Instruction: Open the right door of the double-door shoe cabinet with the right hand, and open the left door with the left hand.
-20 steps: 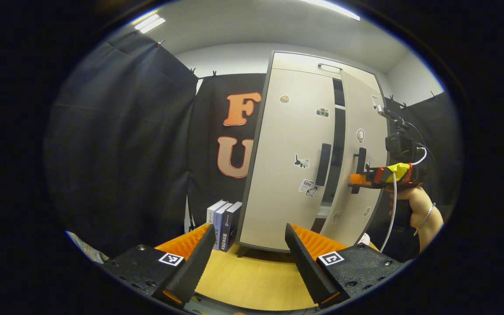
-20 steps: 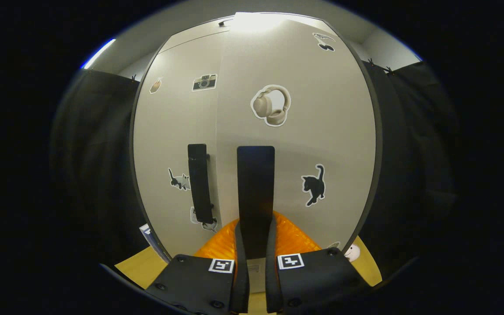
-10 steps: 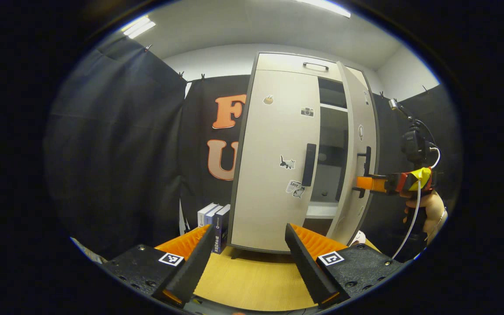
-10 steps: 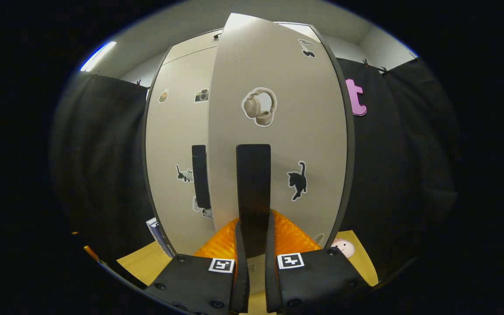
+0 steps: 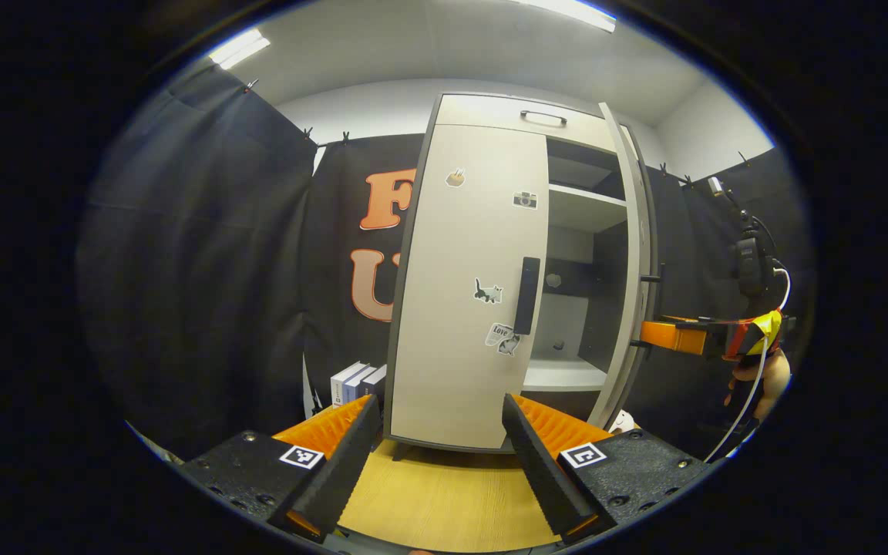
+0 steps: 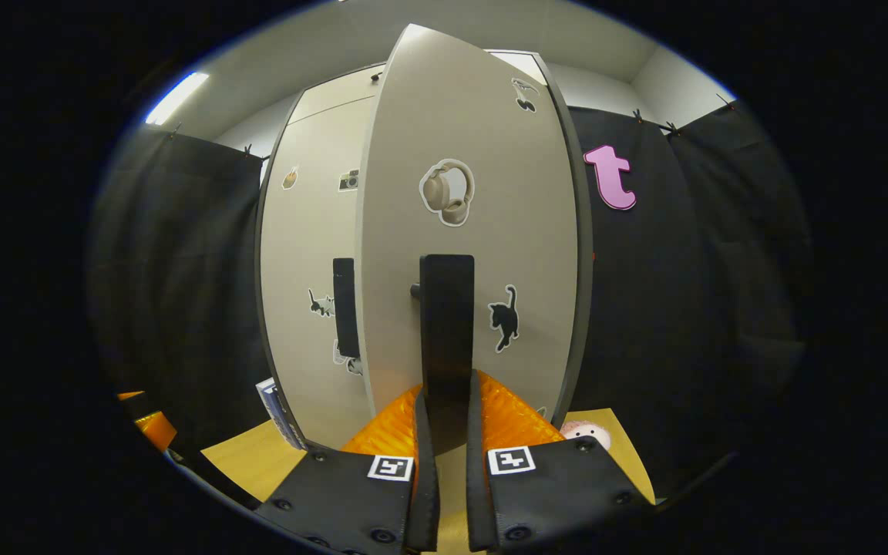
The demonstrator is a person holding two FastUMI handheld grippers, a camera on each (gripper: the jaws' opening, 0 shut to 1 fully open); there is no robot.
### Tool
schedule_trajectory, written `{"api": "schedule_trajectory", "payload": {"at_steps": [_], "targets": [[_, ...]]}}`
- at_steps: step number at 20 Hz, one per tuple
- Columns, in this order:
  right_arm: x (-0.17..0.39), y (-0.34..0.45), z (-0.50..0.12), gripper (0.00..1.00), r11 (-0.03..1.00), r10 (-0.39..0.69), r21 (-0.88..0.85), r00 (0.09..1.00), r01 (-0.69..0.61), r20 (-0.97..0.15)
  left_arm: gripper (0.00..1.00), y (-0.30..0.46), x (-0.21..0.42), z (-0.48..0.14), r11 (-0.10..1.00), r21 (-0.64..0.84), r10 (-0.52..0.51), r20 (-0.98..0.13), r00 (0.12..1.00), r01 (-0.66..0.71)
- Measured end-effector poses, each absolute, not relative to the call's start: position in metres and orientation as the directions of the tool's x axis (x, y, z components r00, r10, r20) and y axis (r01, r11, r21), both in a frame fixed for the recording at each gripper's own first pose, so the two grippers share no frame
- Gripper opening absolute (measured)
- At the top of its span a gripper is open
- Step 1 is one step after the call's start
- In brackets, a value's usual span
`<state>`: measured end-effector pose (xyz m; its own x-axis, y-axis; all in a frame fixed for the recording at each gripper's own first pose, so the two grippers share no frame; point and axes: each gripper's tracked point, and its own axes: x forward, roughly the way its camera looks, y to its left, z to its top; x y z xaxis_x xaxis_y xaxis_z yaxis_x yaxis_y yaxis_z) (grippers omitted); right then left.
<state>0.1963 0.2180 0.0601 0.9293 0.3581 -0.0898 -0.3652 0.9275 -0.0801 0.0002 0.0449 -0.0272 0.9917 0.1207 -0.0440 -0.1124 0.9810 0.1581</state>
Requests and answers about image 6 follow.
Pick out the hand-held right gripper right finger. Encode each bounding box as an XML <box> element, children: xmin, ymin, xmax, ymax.
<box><xmin>466</xmin><ymin>370</ymin><xmax>657</xmax><ymax>552</ymax></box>

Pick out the black backdrop cloth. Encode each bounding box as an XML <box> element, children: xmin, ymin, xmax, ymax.
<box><xmin>89</xmin><ymin>96</ymin><xmax>811</xmax><ymax>494</ymax></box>

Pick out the pink round plush toy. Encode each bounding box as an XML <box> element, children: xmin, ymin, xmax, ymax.
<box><xmin>560</xmin><ymin>420</ymin><xmax>612</xmax><ymax>452</ymax></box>

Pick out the beige cabinet door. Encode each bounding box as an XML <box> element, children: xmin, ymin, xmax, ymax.
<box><xmin>259</xmin><ymin>96</ymin><xmax>375</xmax><ymax>448</ymax></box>
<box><xmin>355</xmin><ymin>23</ymin><xmax>580</xmax><ymax>456</ymax></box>

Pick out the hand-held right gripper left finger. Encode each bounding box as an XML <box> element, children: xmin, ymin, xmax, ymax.
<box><xmin>255</xmin><ymin>385</ymin><xmax>441</xmax><ymax>554</ymax></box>

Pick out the beige double-door shoe cabinet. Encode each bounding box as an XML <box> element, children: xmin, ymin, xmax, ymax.
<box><xmin>255</xmin><ymin>50</ymin><xmax>595</xmax><ymax>452</ymax></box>

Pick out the short ceiling light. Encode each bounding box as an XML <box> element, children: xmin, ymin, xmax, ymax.
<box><xmin>145</xmin><ymin>72</ymin><xmax>210</xmax><ymax>126</ymax></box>

